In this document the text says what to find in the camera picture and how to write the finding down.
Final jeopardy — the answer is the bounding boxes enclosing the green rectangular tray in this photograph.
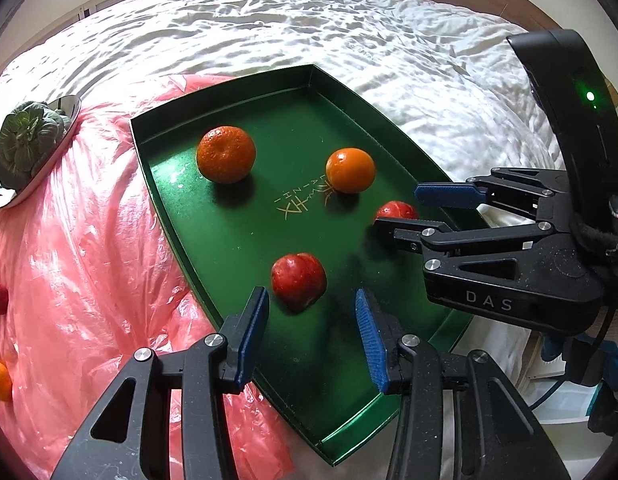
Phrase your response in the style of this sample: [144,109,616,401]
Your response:
[131,65,470,465]

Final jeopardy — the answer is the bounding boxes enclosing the bumpy orange mandarin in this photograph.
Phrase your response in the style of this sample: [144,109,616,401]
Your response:
[196,126,256,184]

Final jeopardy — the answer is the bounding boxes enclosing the smooth orange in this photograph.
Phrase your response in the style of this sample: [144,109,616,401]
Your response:
[325,148,376,194]

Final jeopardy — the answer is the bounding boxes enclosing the white oval plate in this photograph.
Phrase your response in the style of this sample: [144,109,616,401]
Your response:
[0,96,82,209]

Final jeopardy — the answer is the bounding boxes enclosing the pink plastic sheet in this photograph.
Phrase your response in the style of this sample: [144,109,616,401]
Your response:
[0,72,296,480]

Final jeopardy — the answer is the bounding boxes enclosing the green leafy vegetable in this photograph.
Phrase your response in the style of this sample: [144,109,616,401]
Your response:
[0,101,70,191]

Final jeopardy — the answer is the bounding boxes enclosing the red plum near gripper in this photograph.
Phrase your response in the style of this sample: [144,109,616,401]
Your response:
[375,200,420,220]

